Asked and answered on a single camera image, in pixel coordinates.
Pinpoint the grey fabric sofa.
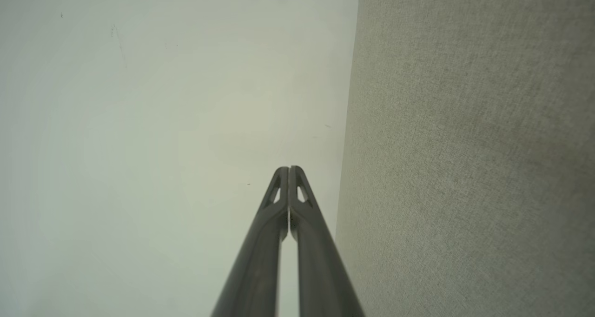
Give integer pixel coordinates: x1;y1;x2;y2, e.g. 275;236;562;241
335;0;595;317

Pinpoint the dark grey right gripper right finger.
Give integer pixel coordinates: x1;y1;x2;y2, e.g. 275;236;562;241
289;165;366;317

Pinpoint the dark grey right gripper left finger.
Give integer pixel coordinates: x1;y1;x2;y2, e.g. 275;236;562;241
211;166;290;317

